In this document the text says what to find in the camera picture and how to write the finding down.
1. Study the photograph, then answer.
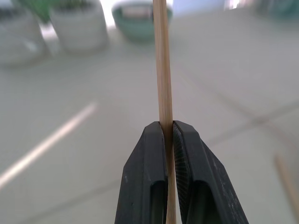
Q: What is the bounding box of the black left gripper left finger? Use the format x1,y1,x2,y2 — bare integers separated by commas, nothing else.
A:
114,121,169,224

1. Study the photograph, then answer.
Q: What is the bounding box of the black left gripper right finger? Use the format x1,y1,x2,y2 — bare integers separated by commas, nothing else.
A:
172,120,249,224

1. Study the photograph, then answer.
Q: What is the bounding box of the wooden chopstick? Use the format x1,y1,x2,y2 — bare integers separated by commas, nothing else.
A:
152,0,180,224
273,153,299,216

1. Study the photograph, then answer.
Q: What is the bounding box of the green ceramic bowl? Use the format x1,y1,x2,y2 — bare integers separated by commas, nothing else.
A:
111,1,174,42

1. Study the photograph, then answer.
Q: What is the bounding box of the white plant pot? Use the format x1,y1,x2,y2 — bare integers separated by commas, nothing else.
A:
50,0,109,53
0,6,46,67

